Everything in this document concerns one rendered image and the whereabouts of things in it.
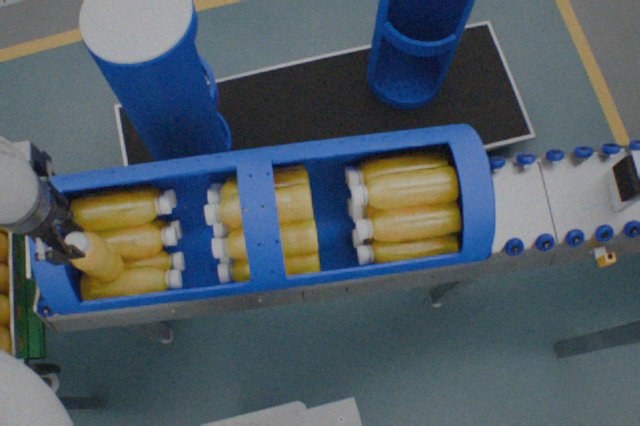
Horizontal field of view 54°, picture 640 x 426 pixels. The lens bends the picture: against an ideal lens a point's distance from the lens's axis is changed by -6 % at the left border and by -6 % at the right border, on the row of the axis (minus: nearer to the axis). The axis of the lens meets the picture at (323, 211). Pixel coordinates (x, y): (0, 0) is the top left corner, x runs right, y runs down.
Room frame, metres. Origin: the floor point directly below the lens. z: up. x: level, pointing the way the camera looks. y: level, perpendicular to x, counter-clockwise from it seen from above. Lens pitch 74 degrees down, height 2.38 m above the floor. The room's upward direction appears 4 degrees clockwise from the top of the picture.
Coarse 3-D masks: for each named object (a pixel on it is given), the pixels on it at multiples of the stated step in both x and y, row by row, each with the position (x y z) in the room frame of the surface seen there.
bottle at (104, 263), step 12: (96, 240) 0.25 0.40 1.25; (84, 252) 0.22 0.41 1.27; (96, 252) 0.22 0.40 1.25; (108, 252) 0.24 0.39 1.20; (84, 264) 0.20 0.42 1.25; (96, 264) 0.21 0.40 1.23; (108, 264) 0.22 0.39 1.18; (120, 264) 0.23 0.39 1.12; (96, 276) 0.20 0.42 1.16; (108, 276) 0.20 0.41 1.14
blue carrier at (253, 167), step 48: (288, 144) 0.49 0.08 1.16; (336, 144) 0.48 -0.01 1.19; (384, 144) 0.48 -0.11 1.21; (432, 144) 0.56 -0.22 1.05; (480, 144) 0.49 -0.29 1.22; (192, 192) 0.42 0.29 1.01; (240, 192) 0.36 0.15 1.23; (336, 192) 0.46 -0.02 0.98; (480, 192) 0.40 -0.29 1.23; (192, 240) 0.33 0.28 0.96; (336, 240) 0.35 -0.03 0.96; (480, 240) 0.32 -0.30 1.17; (48, 288) 0.16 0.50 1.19; (192, 288) 0.19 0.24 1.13; (240, 288) 0.20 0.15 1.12
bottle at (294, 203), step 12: (276, 192) 0.38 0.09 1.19; (288, 192) 0.38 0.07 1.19; (300, 192) 0.38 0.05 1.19; (216, 204) 0.35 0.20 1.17; (228, 204) 0.35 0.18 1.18; (288, 204) 0.36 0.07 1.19; (300, 204) 0.36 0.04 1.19; (216, 216) 0.33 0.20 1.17; (228, 216) 0.33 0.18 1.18; (240, 216) 0.33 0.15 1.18; (288, 216) 0.34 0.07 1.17; (300, 216) 0.34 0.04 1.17; (312, 216) 0.35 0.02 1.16; (240, 228) 0.31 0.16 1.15
